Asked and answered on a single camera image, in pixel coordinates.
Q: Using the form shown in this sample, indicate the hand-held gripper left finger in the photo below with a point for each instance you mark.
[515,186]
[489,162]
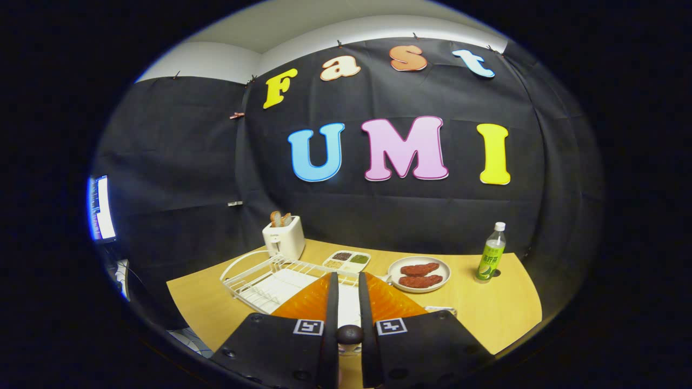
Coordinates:
[281,351]

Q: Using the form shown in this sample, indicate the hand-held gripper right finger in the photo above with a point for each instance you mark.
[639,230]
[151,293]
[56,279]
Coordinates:
[421,351]

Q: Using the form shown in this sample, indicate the white plate with steaks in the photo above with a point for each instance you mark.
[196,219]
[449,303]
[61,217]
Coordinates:
[432,260]

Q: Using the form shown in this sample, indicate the white divided bean dish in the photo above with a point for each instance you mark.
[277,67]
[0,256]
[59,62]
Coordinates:
[346,262]

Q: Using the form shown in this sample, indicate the brown steak piece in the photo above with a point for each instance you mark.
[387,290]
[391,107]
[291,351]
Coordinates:
[420,281]
[419,269]

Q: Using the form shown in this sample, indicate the white toaster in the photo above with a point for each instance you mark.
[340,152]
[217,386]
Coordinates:
[286,240]

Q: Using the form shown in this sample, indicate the green drink bottle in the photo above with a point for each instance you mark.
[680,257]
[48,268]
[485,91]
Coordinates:
[491,256]

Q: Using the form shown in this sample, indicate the toast slice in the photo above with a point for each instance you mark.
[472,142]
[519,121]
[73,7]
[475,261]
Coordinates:
[275,218]
[285,218]

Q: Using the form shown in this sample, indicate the black backdrop cloth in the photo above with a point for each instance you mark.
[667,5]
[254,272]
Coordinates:
[216,162]

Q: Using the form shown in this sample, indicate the computer monitor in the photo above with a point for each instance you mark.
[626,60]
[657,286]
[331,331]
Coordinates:
[101,208]

